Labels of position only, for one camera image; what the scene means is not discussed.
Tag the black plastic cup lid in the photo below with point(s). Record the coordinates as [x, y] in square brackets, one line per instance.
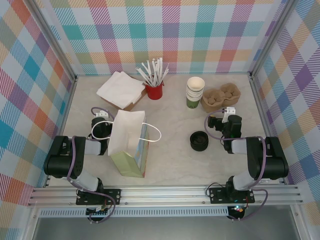
[199, 137]

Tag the printed paper gift bag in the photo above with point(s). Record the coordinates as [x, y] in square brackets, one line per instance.
[127, 135]

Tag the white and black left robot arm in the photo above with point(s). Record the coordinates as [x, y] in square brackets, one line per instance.
[62, 160]

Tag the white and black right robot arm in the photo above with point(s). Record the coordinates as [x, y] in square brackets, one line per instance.
[272, 162]

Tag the brown pulp cup carrier stack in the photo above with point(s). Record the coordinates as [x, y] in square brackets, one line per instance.
[212, 108]

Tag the white paper napkin stack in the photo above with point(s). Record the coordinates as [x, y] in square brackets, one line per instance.
[120, 87]

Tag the red metal bucket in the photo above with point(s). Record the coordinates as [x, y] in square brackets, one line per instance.
[155, 92]

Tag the small electronics board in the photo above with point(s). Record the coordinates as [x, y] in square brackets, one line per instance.
[236, 211]
[98, 212]

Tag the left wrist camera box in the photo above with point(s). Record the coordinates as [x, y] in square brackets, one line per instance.
[102, 114]

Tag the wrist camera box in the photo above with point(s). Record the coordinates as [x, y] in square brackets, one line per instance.
[229, 111]
[102, 114]

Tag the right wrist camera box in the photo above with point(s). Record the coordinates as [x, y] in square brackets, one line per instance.
[229, 111]

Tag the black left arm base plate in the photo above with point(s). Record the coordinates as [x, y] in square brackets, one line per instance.
[113, 196]

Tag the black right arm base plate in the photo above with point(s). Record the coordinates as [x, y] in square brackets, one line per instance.
[216, 196]

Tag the aluminium mounting rail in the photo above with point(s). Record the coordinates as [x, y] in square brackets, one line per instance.
[162, 195]

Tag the aluminium frame post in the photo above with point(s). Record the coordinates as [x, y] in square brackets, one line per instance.
[55, 41]
[270, 37]

